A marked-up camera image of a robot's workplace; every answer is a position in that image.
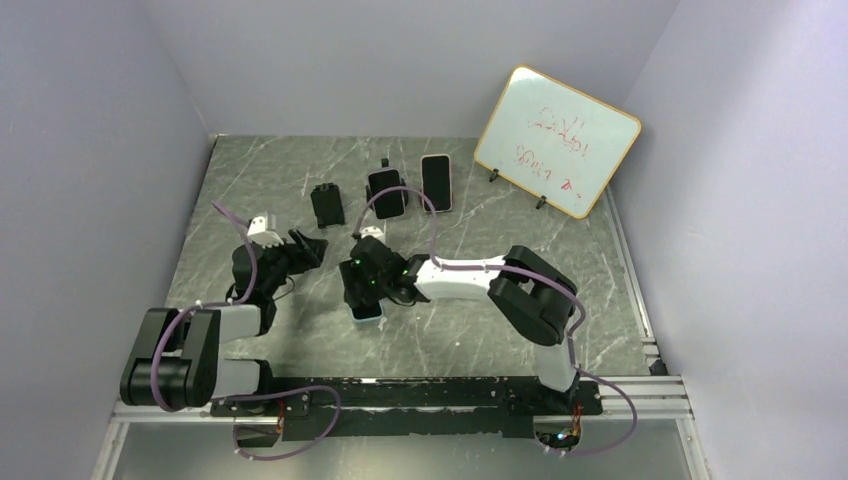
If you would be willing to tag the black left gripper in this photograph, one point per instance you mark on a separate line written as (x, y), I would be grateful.
(309, 255)

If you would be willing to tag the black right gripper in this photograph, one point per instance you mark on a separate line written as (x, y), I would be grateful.
(351, 273)

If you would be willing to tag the blue cased phone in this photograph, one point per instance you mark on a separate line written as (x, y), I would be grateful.
(367, 313)

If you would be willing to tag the black folding phone stand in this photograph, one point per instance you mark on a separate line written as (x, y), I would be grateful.
(327, 205)

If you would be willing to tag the purple phone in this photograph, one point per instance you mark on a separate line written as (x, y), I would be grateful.
(387, 192)

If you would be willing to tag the white cased phone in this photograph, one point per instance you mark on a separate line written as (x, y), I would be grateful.
(437, 185)

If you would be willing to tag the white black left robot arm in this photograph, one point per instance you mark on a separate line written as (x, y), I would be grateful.
(175, 361)

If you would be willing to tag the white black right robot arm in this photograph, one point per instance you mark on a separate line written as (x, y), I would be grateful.
(538, 301)

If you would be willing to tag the black round base phone stand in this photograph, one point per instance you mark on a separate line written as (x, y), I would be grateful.
(371, 195)

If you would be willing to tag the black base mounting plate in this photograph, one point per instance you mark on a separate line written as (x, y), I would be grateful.
(346, 407)

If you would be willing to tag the yellow framed whiteboard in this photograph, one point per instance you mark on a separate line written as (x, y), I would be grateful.
(555, 142)

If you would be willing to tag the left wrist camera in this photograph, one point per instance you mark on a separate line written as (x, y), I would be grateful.
(262, 231)

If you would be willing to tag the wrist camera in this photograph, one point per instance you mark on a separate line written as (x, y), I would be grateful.
(262, 231)
(374, 232)

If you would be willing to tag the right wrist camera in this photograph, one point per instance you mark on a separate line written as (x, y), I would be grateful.
(374, 232)

